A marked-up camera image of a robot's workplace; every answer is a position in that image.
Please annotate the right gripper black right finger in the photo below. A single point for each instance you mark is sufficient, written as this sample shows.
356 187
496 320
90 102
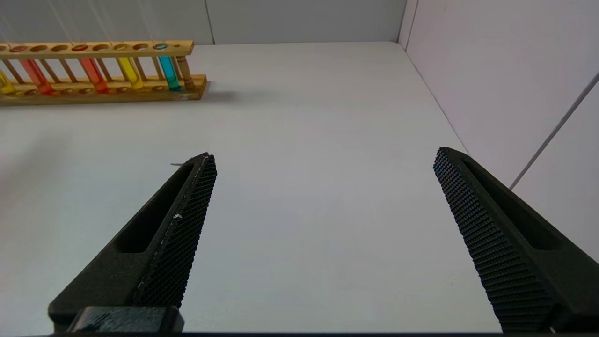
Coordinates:
514 262

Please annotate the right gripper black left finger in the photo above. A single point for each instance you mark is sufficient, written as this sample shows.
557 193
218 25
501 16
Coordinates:
178 243

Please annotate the yellow pigment glass test tube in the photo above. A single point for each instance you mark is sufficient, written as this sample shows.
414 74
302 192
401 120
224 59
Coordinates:
132 75
5 85

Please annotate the wooden test tube rack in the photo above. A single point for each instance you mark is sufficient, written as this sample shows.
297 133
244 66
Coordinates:
117 97

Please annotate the blue pigment glass test tube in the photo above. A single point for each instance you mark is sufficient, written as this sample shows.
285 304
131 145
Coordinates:
169 75

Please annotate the red pigment glass test tube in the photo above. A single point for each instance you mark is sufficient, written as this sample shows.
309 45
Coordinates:
40 79
96 77

